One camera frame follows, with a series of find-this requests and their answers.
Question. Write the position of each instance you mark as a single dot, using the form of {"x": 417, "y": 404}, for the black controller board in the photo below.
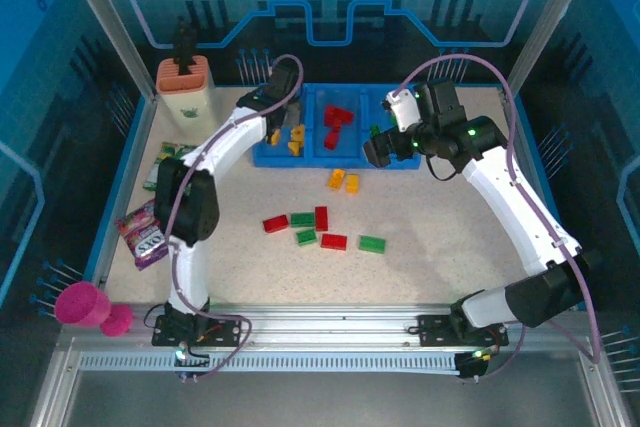
{"x": 470, "y": 364}
{"x": 182, "y": 354}

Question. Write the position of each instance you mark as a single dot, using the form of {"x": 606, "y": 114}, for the cream and orange knife block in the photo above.
{"x": 167, "y": 78}

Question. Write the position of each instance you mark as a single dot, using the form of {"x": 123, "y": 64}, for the large pink foam cylinder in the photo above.
{"x": 80, "y": 304}

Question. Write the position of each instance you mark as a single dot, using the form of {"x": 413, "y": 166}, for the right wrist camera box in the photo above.
{"x": 402, "y": 109}

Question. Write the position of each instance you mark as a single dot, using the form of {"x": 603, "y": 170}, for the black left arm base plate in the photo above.
{"x": 227, "y": 323}

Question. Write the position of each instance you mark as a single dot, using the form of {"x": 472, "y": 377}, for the aluminium frame rail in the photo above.
{"x": 325, "y": 327}

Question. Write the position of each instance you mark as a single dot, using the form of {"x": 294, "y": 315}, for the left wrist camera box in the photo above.
{"x": 293, "y": 113}

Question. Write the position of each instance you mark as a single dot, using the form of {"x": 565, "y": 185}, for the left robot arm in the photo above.
{"x": 192, "y": 212}

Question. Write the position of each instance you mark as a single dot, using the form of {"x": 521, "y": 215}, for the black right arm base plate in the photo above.
{"x": 430, "y": 329}

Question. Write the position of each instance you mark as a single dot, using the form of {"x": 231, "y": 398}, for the green snack packet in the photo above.
{"x": 162, "y": 162}

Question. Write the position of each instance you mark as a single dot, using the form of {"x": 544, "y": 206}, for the small pink foam cylinder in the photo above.
{"x": 117, "y": 322}

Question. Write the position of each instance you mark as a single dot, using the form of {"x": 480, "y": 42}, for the aluminium frame post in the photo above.
{"x": 101, "y": 7}
{"x": 556, "y": 7}

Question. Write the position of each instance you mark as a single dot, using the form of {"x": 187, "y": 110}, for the yellow lego brick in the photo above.
{"x": 336, "y": 179}
{"x": 275, "y": 139}
{"x": 352, "y": 183}
{"x": 297, "y": 133}
{"x": 295, "y": 147}

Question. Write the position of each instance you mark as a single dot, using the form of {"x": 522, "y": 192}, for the purple candy packet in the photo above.
{"x": 142, "y": 237}

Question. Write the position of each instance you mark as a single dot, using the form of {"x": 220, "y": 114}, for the small red lego brick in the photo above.
{"x": 331, "y": 114}

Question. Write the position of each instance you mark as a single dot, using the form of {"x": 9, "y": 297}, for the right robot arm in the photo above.
{"x": 540, "y": 297}

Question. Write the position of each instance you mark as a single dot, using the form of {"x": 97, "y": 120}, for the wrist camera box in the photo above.
{"x": 293, "y": 113}
{"x": 402, "y": 109}

